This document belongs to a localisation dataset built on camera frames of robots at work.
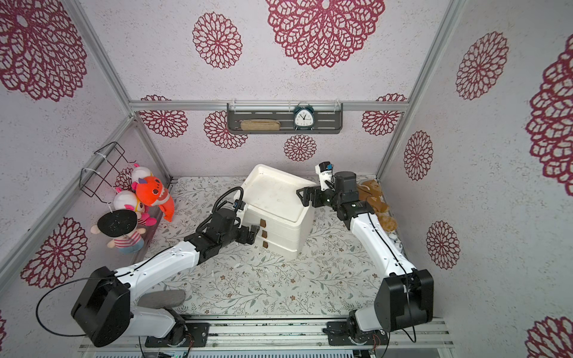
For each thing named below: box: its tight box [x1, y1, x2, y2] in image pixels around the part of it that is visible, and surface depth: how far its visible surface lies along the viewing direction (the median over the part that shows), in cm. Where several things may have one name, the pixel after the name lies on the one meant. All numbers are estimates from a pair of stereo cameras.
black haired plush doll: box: [90, 208, 147, 255], surface depth 80 cm
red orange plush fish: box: [135, 176, 175, 223], surface depth 92 cm
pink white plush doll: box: [113, 164, 157, 226], surface depth 88 cm
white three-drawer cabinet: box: [235, 163, 318, 258], surface depth 83 cm
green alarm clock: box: [293, 102, 316, 132], surface depth 92 cm
